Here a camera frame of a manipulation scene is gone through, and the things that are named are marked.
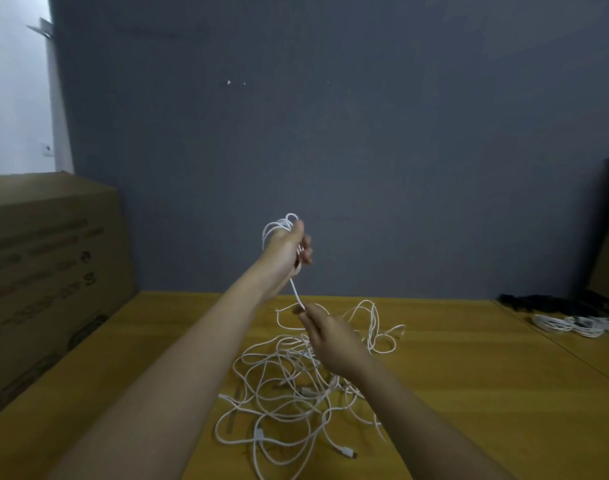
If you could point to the person's left forearm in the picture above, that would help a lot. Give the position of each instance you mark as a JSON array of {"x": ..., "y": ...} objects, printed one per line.
[{"x": 155, "y": 395}]

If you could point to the plain brown cardboard box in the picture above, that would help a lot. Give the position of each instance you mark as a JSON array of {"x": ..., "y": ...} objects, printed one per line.
[{"x": 45, "y": 275}]

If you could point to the person's right forearm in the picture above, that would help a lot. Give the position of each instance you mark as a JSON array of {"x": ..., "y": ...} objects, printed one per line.
[{"x": 434, "y": 430}]

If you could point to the person's right hand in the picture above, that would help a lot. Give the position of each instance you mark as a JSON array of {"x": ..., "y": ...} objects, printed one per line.
[{"x": 332, "y": 340}]

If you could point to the person's left hand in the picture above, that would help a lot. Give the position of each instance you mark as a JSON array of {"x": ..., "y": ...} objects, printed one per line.
[{"x": 282, "y": 255}]

